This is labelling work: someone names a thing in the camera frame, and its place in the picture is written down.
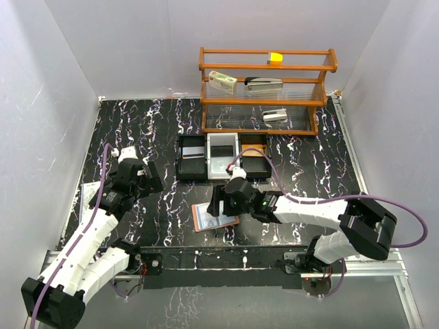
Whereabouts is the yellow sticky note block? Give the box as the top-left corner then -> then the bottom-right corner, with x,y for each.
267,52 -> 283,65

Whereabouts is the white staples box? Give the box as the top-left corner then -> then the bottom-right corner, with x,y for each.
209,71 -> 237,95

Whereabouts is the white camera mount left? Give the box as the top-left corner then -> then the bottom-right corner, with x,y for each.
110,146 -> 139,164

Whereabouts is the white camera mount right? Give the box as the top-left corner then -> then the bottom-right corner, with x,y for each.
226,164 -> 247,180

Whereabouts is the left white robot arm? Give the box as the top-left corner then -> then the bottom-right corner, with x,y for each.
21,158 -> 163,328

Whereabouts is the right black tray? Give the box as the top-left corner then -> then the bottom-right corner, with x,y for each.
239,133 -> 272,180

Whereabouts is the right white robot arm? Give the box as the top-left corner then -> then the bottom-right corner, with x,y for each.
207,178 -> 397,272

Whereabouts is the black front base bar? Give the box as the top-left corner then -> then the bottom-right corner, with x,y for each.
140,246 -> 323,289

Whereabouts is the grey black stapler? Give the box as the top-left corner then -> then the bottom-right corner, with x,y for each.
244,77 -> 283,93

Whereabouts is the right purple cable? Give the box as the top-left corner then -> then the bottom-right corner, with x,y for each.
226,147 -> 429,248

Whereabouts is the silver VIP card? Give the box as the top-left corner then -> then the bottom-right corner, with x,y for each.
195,208 -> 221,231

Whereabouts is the small white hole punch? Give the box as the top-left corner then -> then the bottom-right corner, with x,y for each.
261,108 -> 288,123

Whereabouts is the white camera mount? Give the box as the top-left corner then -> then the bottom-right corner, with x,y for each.
226,164 -> 247,180
110,146 -> 139,164

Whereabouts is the left black tray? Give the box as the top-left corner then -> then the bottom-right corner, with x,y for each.
175,134 -> 208,181

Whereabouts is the black tray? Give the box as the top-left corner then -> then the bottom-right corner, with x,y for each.
175,134 -> 208,181
239,133 -> 272,180

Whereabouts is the gold card in tray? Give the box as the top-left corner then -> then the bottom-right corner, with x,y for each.
241,144 -> 268,157

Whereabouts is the silver magnetic stripe card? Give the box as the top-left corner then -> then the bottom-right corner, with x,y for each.
182,146 -> 205,159

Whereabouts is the white paper label sheet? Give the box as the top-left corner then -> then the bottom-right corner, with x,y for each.
79,182 -> 100,223

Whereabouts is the pink leather card holder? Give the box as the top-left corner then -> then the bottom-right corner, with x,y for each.
191,202 -> 239,232

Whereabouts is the middle white tray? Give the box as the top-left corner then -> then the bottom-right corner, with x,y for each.
206,133 -> 239,180

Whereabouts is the orange wooden shelf rack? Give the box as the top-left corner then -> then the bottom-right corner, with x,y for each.
198,47 -> 338,136

